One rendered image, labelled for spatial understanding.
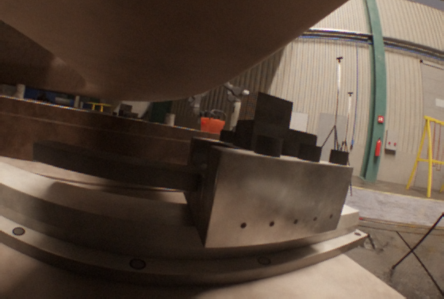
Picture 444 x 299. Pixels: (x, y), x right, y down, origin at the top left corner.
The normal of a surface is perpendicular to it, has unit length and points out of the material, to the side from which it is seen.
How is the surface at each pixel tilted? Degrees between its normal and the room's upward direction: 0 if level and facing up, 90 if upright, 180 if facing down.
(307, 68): 90
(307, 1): 180
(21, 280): 0
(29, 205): 72
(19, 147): 90
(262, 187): 90
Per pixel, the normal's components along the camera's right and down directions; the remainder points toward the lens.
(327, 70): -0.48, -0.09
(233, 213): 0.31, 0.06
